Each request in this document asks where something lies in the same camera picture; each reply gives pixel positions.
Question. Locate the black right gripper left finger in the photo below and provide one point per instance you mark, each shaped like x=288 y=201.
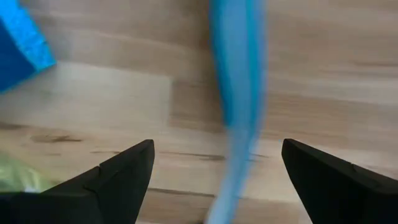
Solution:
x=109 y=193

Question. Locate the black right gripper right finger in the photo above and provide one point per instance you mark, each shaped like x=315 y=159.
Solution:
x=342 y=196

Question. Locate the clear green dish soap bottle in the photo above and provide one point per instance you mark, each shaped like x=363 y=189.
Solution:
x=18 y=177

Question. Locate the blue sponge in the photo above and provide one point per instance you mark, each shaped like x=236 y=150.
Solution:
x=15 y=46

